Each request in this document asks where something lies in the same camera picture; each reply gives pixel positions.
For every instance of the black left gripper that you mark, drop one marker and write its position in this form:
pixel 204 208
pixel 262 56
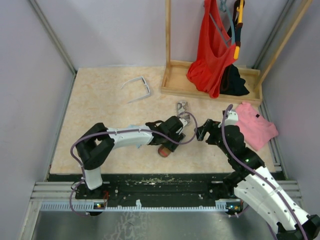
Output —
pixel 178 136

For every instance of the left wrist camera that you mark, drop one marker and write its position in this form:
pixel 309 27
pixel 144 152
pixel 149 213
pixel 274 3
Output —
pixel 185 120

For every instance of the red garment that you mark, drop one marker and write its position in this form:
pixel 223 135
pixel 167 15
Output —
pixel 215 52

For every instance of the white sunglasses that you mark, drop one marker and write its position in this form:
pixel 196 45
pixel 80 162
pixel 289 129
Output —
pixel 145 84

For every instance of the light blue cloth left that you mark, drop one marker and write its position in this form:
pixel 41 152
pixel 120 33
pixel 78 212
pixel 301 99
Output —
pixel 136 146

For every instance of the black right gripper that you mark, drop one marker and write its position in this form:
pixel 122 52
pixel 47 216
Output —
pixel 213 126

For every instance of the wooden clothes rack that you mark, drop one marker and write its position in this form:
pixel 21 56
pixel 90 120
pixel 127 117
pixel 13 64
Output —
pixel 175 81

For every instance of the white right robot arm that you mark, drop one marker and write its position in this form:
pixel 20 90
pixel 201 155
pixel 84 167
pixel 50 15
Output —
pixel 252 182

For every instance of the yellow black hanger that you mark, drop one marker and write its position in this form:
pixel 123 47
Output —
pixel 237 24

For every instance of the plaid brown glasses case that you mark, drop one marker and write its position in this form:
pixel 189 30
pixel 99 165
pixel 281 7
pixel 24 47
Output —
pixel 163 151

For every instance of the pink folded shirt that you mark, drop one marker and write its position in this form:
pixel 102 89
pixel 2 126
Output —
pixel 257 131

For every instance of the map print glasses case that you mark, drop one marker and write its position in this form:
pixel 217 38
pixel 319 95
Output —
pixel 182 107

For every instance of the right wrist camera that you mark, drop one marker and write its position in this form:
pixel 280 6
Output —
pixel 230 118

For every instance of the black garment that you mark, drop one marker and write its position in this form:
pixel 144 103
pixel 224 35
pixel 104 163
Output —
pixel 231 82

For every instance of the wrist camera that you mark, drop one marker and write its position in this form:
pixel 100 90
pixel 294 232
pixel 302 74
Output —
pixel 230 118
pixel 185 120

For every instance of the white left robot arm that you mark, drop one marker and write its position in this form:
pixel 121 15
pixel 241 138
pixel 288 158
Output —
pixel 96 144

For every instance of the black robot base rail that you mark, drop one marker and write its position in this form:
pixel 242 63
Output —
pixel 161 190

